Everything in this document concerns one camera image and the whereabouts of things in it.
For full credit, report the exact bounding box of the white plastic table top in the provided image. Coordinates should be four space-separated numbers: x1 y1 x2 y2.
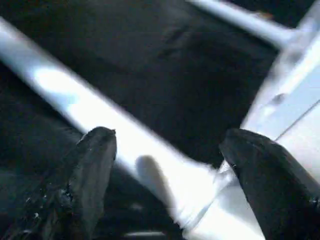
174 0 320 240

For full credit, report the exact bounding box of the black work mat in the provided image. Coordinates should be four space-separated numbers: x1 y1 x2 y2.
0 0 301 240

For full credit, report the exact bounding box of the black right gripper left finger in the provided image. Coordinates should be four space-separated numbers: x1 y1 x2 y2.
24 126 118 240

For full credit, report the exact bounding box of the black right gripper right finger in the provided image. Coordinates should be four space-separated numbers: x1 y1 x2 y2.
218 127 320 240

